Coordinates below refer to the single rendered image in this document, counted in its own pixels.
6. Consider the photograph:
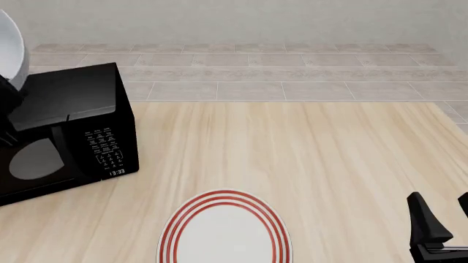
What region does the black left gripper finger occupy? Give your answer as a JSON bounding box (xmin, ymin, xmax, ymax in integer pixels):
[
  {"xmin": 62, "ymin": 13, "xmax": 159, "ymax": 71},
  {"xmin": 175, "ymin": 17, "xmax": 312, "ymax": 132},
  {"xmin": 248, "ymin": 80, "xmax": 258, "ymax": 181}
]
[{"xmin": 0, "ymin": 72, "xmax": 30, "ymax": 112}]

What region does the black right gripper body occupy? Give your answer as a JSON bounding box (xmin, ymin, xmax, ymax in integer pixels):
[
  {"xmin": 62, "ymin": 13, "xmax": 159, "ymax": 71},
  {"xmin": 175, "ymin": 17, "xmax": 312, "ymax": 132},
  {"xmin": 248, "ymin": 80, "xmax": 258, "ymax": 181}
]
[{"xmin": 409, "ymin": 241, "xmax": 468, "ymax": 263}]

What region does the black microwave oven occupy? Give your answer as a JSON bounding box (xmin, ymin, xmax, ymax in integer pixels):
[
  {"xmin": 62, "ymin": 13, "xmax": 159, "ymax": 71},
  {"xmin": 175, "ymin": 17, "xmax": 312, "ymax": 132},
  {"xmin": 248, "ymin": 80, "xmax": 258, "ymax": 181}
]
[{"xmin": 0, "ymin": 61, "xmax": 140, "ymax": 207}]

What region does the white plate with red rings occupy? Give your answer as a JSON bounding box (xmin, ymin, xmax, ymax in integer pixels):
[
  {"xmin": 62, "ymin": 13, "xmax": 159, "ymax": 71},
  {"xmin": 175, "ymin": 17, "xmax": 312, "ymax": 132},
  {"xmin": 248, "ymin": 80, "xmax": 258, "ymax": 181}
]
[{"xmin": 156, "ymin": 188, "xmax": 293, "ymax": 263}]

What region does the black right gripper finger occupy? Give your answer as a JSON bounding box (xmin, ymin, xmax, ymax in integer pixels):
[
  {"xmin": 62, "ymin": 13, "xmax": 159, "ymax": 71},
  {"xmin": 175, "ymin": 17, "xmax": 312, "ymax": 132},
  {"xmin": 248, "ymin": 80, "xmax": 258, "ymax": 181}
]
[
  {"xmin": 458, "ymin": 191, "xmax": 468, "ymax": 219},
  {"xmin": 407, "ymin": 191, "xmax": 455, "ymax": 245}
]

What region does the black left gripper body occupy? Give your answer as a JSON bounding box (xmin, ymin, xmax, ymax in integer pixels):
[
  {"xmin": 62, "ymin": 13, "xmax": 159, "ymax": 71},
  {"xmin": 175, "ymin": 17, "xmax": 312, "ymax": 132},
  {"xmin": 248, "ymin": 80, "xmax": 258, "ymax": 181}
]
[{"xmin": 0, "ymin": 110, "xmax": 19, "ymax": 147}]

